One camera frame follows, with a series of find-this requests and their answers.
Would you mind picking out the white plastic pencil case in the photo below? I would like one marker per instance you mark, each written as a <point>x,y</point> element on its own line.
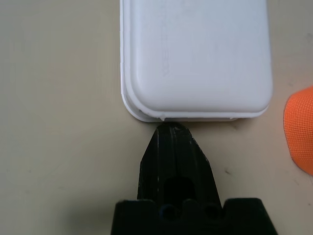
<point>195,61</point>

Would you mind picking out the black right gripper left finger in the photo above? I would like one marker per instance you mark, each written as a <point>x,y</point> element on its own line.
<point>151,171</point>

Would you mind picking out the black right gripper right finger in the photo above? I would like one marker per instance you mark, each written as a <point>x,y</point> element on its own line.
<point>193,161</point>

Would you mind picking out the teal and orange backpack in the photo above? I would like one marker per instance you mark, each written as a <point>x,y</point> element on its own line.
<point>302,127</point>

